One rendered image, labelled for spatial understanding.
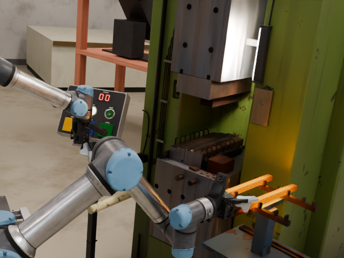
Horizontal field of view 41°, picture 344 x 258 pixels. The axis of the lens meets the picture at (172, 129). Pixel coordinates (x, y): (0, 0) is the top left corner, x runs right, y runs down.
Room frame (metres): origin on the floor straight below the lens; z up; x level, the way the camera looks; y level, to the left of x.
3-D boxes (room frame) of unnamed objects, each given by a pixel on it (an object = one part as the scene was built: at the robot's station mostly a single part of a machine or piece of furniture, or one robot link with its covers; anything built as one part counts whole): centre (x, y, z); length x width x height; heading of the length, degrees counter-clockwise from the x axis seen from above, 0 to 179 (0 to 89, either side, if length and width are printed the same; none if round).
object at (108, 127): (2.32, 0.35, 1.01); 0.07 x 0.05 x 0.07; 79
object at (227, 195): (1.50, -0.19, 1.03); 0.12 x 0.08 x 0.09; 135
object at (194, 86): (2.37, -0.20, 1.32); 0.42 x 0.20 x 0.10; 144
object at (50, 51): (8.47, 1.70, 0.42); 2.20 x 1.78 x 0.83; 28
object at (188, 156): (2.37, -0.20, 0.96); 0.42 x 0.20 x 0.09; 144
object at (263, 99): (2.12, -0.41, 1.27); 0.09 x 0.02 x 0.17; 54
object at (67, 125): (2.36, 0.54, 1.01); 0.07 x 0.05 x 0.07; 79
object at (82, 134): (2.08, 0.43, 1.07); 0.09 x 0.08 x 0.12; 118
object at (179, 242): (1.41, -0.07, 0.94); 0.11 x 0.08 x 0.11; 27
